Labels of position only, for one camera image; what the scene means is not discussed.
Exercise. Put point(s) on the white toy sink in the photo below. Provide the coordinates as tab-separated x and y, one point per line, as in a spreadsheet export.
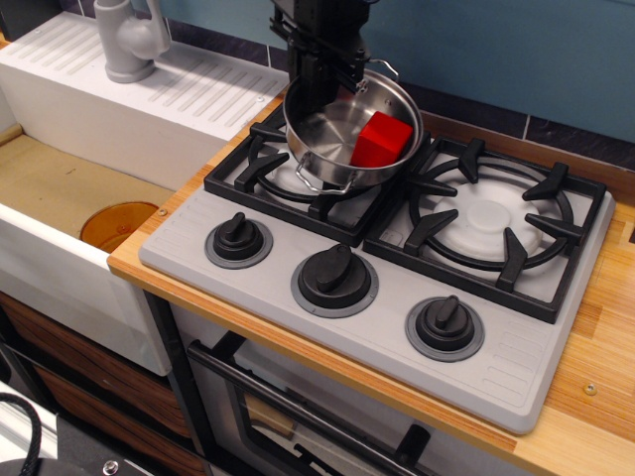
74	142

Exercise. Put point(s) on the black stove knob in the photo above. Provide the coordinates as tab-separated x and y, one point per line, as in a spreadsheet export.
445	329
238	243
334	283

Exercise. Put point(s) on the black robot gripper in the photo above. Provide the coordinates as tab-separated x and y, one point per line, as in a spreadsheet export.
326	37

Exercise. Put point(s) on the wooden drawer cabinet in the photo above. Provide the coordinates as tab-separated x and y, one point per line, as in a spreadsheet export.
119	400

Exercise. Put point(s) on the stainless steel pan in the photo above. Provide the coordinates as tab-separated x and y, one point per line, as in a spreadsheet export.
322	142

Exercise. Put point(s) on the black burner grate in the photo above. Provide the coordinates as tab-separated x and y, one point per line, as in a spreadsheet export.
500	228
260	175

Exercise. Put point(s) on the black left stove knob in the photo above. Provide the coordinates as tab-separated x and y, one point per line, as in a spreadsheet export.
238	243

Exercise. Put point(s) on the black left burner grate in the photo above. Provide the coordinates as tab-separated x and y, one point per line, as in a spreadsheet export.
260	175

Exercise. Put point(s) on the black right stove knob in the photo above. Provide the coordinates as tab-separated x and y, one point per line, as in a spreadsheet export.
445	329

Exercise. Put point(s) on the oven door with handle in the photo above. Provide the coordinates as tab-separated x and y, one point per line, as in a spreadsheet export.
290	420

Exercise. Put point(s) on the grey toy faucet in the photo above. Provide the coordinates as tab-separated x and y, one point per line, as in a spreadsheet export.
130	44

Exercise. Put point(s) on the orange plastic plate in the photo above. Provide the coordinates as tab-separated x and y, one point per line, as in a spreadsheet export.
109	227

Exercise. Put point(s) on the red cube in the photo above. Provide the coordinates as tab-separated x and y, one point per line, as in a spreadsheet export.
381	142

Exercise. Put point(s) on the black right burner grate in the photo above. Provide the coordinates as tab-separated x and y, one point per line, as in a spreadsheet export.
500	228

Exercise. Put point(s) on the black middle stove knob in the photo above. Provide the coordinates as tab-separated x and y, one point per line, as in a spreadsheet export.
334	283

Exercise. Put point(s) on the grey toy stove top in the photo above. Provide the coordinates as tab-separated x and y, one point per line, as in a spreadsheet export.
505	382

